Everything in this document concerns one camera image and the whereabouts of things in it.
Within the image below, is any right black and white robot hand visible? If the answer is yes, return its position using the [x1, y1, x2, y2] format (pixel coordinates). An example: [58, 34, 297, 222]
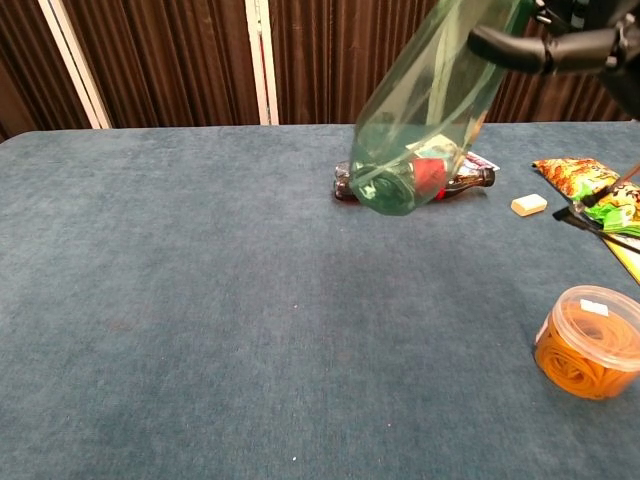
[467, 0, 640, 121]

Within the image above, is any green transparent spray bottle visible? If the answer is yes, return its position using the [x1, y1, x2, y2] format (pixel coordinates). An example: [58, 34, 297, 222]
[348, 0, 524, 217]

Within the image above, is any cola bottle with red label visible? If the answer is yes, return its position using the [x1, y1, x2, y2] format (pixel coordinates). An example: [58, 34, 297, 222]
[332, 158, 497, 204]

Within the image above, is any dark brown pleated curtain panel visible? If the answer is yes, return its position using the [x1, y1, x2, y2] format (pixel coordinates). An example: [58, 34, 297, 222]
[61, 0, 262, 129]
[0, 0, 92, 142]
[483, 59, 637, 124]
[268, 0, 441, 126]

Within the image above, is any green and orange snack bag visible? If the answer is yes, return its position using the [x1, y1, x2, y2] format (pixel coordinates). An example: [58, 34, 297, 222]
[531, 157, 640, 239]

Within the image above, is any white printed card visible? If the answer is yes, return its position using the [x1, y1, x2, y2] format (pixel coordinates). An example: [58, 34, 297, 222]
[464, 151, 501, 172]

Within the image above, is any white eraser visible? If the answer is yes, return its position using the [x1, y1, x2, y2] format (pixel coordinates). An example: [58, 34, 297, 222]
[510, 193, 549, 218]

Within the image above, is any clear tub of rubber bands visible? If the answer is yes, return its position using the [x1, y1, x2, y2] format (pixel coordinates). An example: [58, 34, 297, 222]
[533, 284, 640, 401]

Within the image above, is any blue table mat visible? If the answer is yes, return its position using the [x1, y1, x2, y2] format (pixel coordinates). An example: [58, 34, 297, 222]
[0, 121, 640, 480]

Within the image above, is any white partition frame post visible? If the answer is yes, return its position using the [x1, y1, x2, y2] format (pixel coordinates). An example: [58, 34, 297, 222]
[36, 0, 113, 130]
[244, 0, 280, 127]

